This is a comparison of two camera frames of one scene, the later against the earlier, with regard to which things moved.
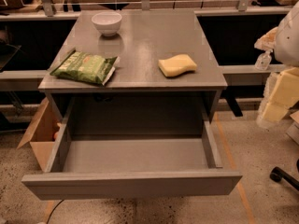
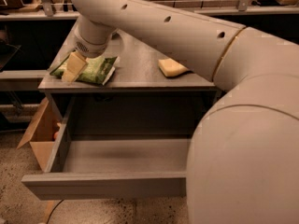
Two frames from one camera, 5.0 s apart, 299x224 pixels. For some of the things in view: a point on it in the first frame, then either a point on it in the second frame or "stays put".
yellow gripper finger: [286, 90] to [77, 63]
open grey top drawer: [81, 168] stays put
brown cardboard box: [42, 133] stays put
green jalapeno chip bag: [86, 67] stays put
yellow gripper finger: [274, 112] to [68, 77]
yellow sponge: [177, 64] stays put
